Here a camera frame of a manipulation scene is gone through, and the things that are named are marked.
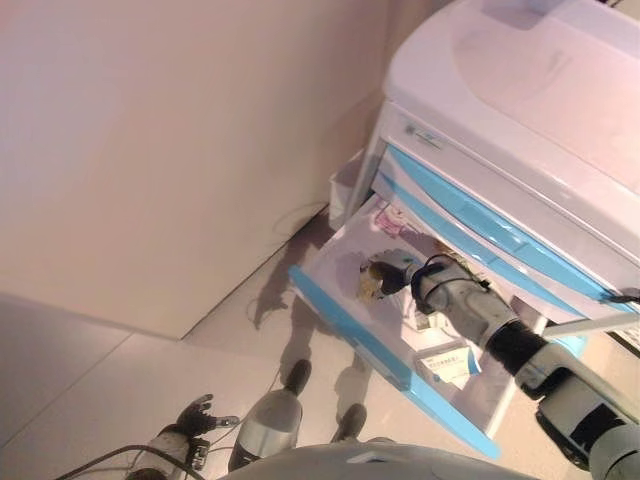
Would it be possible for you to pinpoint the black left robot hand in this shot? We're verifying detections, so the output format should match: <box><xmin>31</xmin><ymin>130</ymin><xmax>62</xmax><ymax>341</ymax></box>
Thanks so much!
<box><xmin>174</xmin><ymin>393</ymin><xmax>241</xmax><ymax>442</ymax></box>

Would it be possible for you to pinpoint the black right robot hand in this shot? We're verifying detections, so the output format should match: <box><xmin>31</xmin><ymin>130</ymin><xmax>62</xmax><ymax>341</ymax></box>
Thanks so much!
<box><xmin>368</xmin><ymin>259</ymin><xmax>419</xmax><ymax>302</ymax></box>

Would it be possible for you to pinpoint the blue fronted medicine drawer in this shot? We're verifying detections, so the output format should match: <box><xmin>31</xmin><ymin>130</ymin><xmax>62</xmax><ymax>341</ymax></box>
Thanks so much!
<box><xmin>288</xmin><ymin>191</ymin><xmax>517</xmax><ymax>462</ymax></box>

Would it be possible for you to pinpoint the pink medicine box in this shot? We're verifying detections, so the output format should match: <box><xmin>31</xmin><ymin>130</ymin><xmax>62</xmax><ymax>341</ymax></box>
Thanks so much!
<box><xmin>371</xmin><ymin>206</ymin><xmax>407</xmax><ymax>237</ymax></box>

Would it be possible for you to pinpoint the blue fronted closed drawer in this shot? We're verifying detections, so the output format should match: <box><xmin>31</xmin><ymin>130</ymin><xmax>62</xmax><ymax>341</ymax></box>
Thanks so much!
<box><xmin>371</xmin><ymin>171</ymin><xmax>602</xmax><ymax>322</ymax></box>

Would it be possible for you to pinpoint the blue white medicine box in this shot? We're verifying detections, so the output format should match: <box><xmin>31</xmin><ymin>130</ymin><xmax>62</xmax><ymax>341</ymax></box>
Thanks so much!
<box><xmin>416</xmin><ymin>346</ymin><xmax>484</xmax><ymax>390</ymax></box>

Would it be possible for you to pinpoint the blue fronted widest drawer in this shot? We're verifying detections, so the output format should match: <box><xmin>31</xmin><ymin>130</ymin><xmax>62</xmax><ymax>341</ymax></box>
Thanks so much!
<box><xmin>379</xmin><ymin>144</ymin><xmax>640</xmax><ymax>322</ymax></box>

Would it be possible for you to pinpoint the left robot leg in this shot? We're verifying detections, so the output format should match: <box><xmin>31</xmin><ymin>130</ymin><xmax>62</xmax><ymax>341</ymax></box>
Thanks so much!
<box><xmin>227</xmin><ymin>358</ymin><xmax>314</xmax><ymax>472</ymax></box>

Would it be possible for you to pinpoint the robot leg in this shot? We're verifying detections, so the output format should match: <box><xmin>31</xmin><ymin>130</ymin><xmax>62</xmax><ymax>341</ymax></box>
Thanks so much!
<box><xmin>227</xmin><ymin>358</ymin><xmax>314</xmax><ymax>472</ymax></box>
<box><xmin>329</xmin><ymin>401</ymin><xmax>370</xmax><ymax>445</ymax></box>

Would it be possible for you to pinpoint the white side bin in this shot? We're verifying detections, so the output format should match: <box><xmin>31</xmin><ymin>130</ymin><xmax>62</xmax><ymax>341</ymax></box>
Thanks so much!
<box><xmin>328</xmin><ymin>149</ymin><xmax>367</xmax><ymax>225</ymax></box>

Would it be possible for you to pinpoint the right robot leg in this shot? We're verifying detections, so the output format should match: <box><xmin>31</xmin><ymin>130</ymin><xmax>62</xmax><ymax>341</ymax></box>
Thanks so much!
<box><xmin>329</xmin><ymin>401</ymin><xmax>370</xmax><ymax>445</ymax></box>

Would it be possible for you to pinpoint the grey robot torso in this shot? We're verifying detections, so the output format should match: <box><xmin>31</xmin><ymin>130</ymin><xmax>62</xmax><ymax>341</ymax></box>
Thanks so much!
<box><xmin>228</xmin><ymin>436</ymin><xmax>507</xmax><ymax>480</ymax></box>

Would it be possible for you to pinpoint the white medical cart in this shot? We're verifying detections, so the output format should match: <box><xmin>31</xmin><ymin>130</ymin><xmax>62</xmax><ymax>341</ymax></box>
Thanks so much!
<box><xmin>356</xmin><ymin>0</ymin><xmax>640</xmax><ymax>441</ymax></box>

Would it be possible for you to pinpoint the black cart key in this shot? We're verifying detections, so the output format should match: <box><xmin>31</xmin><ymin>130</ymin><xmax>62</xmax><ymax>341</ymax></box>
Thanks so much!
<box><xmin>606</xmin><ymin>284</ymin><xmax>640</xmax><ymax>305</ymax></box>

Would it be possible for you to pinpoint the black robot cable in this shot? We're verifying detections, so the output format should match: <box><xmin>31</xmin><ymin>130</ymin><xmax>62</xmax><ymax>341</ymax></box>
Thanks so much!
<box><xmin>73</xmin><ymin>443</ymin><xmax>167</xmax><ymax>480</ymax></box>

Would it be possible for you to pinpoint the white floor cable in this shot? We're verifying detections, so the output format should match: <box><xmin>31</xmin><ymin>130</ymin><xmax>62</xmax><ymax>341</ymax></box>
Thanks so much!
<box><xmin>271</xmin><ymin>199</ymin><xmax>332</xmax><ymax>247</ymax></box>

